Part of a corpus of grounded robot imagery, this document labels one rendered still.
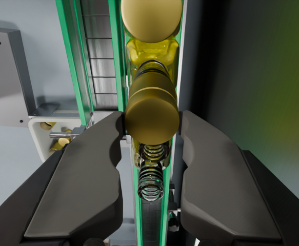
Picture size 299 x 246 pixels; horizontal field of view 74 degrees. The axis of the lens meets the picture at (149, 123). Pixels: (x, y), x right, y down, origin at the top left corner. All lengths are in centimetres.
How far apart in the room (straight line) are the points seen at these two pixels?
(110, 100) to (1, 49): 29
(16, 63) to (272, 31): 54
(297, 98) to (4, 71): 60
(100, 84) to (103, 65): 4
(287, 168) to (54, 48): 55
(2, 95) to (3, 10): 21
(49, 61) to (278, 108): 54
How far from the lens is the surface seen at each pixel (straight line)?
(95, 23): 42
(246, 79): 29
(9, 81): 63
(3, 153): 89
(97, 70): 44
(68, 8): 36
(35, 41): 62
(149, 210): 72
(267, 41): 26
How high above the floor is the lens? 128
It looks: 58 degrees down
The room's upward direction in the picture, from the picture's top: 178 degrees counter-clockwise
